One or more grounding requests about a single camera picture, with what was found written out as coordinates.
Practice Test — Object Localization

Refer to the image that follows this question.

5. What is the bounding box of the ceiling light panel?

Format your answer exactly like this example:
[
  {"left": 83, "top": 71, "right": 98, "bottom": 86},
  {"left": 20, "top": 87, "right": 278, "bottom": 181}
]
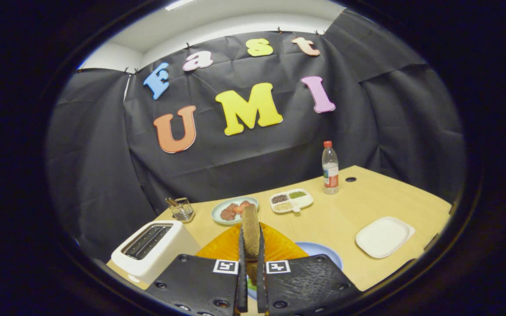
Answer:
[{"left": 165, "top": 0, "right": 196, "bottom": 11}]

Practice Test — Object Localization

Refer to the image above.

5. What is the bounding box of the glass holder with sticks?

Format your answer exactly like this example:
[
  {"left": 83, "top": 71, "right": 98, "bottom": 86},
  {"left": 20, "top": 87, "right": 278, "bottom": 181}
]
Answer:
[{"left": 166, "top": 197, "right": 195, "bottom": 223}]

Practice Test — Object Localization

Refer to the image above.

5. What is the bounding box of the pale green plate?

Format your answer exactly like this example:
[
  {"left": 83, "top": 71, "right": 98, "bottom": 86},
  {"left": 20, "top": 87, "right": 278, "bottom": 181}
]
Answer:
[{"left": 211, "top": 196, "right": 259, "bottom": 226}]

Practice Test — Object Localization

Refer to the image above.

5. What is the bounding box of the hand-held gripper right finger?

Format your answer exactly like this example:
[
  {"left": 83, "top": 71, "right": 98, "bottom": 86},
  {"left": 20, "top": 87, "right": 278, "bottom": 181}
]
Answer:
[{"left": 257, "top": 222, "right": 362, "bottom": 316}]

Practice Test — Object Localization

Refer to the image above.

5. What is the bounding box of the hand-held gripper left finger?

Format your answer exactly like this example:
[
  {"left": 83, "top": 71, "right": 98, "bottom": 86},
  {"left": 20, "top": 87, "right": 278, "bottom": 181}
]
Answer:
[{"left": 145, "top": 222, "right": 249, "bottom": 316}]

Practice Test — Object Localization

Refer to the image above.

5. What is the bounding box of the white square plate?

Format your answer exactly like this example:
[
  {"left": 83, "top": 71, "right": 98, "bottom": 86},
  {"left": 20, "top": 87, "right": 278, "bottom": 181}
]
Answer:
[{"left": 356, "top": 216, "right": 416, "bottom": 259}]

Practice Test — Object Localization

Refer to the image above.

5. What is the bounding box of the blue plate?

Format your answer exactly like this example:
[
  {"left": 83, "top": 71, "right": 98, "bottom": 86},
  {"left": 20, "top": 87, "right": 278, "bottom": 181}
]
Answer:
[{"left": 246, "top": 242, "right": 343, "bottom": 301}]

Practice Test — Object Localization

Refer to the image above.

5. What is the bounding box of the white divided seasoning tray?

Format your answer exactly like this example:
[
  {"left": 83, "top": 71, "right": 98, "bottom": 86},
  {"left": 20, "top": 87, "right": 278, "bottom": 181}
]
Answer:
[{"left": 270, "top": 188, "right": 314, "bottom": 214}]

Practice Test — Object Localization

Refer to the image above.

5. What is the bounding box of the white toaster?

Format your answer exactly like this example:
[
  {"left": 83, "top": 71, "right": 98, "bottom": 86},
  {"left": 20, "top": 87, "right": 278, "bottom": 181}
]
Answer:
[{"left": 111, "top": 220, "right": 202, "bottom": 285}]

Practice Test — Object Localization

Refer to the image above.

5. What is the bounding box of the plain brown bread slice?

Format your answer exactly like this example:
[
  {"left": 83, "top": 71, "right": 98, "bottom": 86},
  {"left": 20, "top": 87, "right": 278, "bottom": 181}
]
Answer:
[{"left": 242, "top": 205, "right": 261, "bottom": 284}]

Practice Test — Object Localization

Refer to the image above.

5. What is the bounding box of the clear red-capped water bottle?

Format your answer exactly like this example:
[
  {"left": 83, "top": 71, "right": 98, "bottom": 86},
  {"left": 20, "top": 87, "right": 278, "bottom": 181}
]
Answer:
[{"left": 322, "top": 141, "right": 340, "bottom": 195}]

